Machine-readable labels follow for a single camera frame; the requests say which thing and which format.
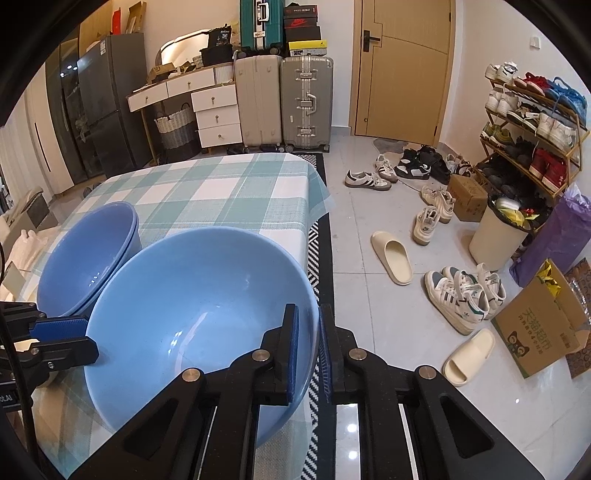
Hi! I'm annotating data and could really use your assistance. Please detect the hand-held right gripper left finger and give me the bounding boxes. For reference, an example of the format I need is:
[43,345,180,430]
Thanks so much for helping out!
[67,303,301,480]

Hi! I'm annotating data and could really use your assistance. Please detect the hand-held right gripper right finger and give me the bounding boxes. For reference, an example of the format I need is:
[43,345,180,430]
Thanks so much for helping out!
[318,305,546,480]

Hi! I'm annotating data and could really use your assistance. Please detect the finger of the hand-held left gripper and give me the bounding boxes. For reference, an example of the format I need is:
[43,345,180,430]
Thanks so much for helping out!
[30,316,88,342]
[16,336,99,371]

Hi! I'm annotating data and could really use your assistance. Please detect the light blue bowl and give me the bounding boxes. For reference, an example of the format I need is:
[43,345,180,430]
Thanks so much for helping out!
[84,228,320,448]

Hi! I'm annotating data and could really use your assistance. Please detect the white plastic bag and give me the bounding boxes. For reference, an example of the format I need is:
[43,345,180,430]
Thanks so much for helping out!
[9,226,61,296]

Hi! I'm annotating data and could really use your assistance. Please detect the cream slide sandal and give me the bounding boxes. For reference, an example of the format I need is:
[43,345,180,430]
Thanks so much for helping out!
[372,231,413,285]
[442,329,496,387]

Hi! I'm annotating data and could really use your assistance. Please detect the beige white sneaker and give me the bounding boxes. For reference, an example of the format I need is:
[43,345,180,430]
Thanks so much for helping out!
[412,206,441,245]
[420,185,455,223]

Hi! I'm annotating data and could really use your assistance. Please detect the white wardrobe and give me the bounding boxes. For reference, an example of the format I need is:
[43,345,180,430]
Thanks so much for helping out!
[23,80,75,197]

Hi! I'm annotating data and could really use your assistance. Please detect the green checked tablecloth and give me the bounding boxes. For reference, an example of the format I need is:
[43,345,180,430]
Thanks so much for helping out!
[34,152,333,480]

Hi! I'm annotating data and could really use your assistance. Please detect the white black striped sneaker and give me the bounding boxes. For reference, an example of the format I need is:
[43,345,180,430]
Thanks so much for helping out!
[375,154,399,182]
[345,170,392,191]

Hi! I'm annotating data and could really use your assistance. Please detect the white trash bin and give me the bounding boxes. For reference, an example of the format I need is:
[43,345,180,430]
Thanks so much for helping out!
[468,194,539,272]

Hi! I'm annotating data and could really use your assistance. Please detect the green printed cardboard box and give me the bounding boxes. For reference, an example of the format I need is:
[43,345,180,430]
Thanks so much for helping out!
[490,258,589,379]

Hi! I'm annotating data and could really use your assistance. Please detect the black glass cabinet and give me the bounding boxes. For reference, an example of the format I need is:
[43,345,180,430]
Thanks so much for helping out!
[44,9,114,188]

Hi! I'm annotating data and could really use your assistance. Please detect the small brown cardboard box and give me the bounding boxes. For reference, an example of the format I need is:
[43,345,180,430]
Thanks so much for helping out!
[447,174,489,223]

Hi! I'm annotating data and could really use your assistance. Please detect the grey doormat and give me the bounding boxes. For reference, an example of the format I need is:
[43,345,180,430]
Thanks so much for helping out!
[373,137,407,155]

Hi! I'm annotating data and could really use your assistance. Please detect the pile of black sneakers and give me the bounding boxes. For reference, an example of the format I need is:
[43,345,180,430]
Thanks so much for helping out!
[394,145,472,183]

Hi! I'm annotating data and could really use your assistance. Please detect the dark grey refrigerator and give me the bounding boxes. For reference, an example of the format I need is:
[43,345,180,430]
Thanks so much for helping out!
[76,33,153,178]

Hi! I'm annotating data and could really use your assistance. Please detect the woven laundry basket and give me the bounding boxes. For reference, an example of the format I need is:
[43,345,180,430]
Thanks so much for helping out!
[154,107,197,149]

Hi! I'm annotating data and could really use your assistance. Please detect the white vanity desk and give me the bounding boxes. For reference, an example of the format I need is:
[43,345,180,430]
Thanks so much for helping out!
[127,65,243,155]

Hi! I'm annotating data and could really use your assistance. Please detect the silver suitcase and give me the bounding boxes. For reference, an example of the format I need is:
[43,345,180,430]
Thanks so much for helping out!
[280,56,334,151]

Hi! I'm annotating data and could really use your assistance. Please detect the beige suitcase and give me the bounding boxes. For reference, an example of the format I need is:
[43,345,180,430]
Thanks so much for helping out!
[235,55,283,153]

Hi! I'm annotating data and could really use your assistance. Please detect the purple bag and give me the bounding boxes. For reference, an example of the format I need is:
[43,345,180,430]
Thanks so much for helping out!
[509,185,591,289]

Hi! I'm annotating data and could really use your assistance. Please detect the wooden door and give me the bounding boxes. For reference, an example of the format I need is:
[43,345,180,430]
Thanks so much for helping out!
[348,0,455,147]

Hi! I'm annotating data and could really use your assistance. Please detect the yellow black shoe box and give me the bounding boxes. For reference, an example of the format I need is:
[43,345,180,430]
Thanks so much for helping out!
[287,39,328,58]

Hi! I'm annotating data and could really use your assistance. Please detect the black storage box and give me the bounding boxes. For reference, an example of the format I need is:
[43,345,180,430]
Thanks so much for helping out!
[199,45,234,66]

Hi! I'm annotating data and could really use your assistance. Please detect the arched vanity mirror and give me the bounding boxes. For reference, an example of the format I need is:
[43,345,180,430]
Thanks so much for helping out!
[158,28,220,65]

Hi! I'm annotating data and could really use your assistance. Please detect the plain black shoe box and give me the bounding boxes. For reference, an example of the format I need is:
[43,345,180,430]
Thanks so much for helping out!
[284,25,321,43]

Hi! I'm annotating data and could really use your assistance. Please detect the folded cardboard sheets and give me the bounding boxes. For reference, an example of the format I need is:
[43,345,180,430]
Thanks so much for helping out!
[127,0,147,33]

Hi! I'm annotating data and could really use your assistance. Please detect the wooden shoe rack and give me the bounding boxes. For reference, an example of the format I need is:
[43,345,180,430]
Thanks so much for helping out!
[478,60,591,195]

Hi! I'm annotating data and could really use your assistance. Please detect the teal suitcase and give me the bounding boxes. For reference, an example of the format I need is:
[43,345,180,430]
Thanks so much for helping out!
[239,0,284,52]

